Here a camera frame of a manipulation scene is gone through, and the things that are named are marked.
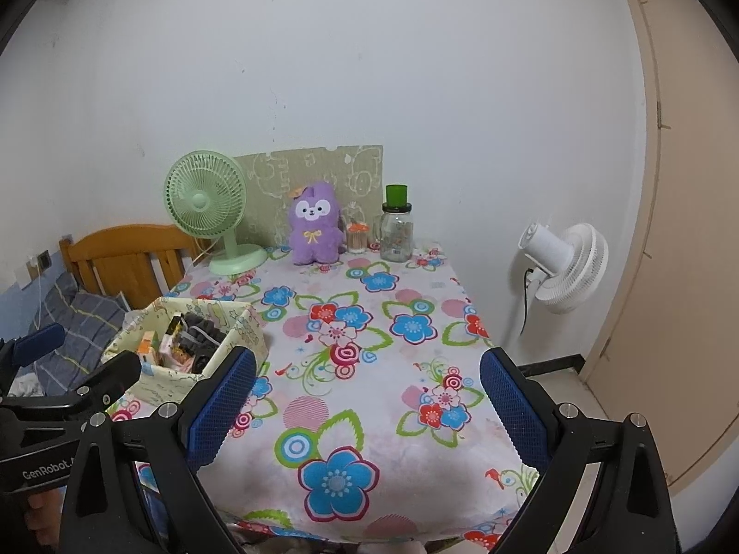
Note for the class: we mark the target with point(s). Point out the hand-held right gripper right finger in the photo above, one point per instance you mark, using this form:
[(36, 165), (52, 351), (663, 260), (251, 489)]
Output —
[(514, 410)]

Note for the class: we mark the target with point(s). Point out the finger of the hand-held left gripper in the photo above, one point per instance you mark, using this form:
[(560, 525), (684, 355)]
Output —
[(37, 345), (109, 378)]

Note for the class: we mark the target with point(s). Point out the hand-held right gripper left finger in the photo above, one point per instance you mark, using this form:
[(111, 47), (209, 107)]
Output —
[(222, 404)]

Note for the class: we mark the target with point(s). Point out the black plastic bag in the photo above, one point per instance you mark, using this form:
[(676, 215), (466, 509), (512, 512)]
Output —
[(202, 362)]

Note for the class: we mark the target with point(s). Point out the yellow printed fabric box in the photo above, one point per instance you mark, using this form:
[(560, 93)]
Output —
[(167, 389)]

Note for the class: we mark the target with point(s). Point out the pink printed tissue pack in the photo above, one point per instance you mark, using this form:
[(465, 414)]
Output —
[(176, 358)]

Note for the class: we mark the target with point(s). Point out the grey socks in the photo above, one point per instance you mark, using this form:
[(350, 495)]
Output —
[(205, 332)]

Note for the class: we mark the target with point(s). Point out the yellow tissue pack black band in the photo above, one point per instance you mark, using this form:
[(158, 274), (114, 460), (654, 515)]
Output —
[(173, 332)]

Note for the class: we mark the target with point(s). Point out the person's left hand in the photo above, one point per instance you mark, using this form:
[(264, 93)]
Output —
[(45, 516)]

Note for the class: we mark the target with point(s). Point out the crumpled white grey cloth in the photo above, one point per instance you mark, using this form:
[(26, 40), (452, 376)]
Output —
[(29, 385)]

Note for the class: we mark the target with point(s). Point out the grey plaid pillow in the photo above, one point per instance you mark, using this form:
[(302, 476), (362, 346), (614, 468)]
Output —
[(86, 317)]

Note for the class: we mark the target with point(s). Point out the wooden bed headboard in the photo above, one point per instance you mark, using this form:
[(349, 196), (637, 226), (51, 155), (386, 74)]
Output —
[(127, 254)]

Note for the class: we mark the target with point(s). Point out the white standing fan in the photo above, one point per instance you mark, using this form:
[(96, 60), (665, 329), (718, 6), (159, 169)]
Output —
[(583, 271)]

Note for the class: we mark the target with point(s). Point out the purple plush toy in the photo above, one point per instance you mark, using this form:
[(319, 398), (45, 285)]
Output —
[(314, 242)]

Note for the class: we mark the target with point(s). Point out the green desk fan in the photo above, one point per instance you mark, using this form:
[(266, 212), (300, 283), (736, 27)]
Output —
[(202, 199)]

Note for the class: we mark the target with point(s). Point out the glass bottle with green lid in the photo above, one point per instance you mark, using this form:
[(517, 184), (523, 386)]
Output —
[(395, 239)]

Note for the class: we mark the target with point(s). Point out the toothpick jar with orange lid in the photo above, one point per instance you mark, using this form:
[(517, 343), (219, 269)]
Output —
[(357, 240)]

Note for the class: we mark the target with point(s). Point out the beige door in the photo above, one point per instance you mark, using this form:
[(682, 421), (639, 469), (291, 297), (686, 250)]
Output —
[(693, 242)]

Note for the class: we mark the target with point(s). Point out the dark wall socket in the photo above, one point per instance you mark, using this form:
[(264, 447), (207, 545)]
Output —
[(44, 259)]

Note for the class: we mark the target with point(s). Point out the green cartoon wall board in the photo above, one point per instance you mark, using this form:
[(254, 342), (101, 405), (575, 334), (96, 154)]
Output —
[(358, 179)]

